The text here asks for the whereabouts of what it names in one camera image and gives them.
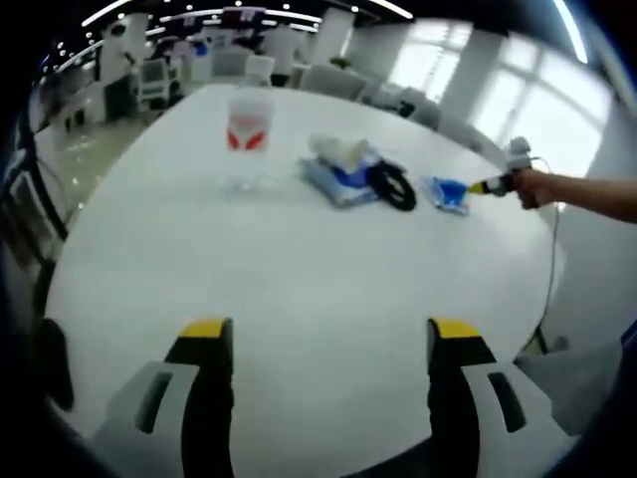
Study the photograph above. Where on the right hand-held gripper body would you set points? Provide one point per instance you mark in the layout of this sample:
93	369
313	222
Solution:
517	159

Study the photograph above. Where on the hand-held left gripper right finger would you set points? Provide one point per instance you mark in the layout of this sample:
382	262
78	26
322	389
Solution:
450	398

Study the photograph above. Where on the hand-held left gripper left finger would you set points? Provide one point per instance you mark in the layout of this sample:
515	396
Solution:
209	398

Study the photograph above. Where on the small blue packet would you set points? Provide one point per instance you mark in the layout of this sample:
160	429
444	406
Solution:
448	191

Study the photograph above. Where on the blue wet wipes pack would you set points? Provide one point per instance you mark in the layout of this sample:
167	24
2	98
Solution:
338	193

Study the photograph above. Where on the white paper cup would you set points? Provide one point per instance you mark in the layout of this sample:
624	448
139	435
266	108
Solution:
338	149

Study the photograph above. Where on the clear plastic bottle red label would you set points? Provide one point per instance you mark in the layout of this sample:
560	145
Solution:
249	119

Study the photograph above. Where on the person's right hand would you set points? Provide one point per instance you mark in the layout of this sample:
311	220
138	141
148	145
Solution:
537	189

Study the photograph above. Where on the small bright window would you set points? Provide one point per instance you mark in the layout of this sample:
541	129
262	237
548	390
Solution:
428	60

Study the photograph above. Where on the straight ceiling light strip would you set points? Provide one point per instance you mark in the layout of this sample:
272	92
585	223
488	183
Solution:
572	30

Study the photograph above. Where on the white table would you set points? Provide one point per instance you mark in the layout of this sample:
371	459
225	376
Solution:
298	274

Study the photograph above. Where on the black chair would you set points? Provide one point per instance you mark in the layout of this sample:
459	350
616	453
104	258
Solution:
57	363

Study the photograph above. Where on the potted green plant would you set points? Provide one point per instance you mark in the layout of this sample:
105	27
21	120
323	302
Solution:
341	63

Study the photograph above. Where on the curved ceiling light strip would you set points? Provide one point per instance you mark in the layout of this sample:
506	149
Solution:
99	15

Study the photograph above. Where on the black metal frame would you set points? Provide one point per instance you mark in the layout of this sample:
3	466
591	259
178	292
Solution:
52	209

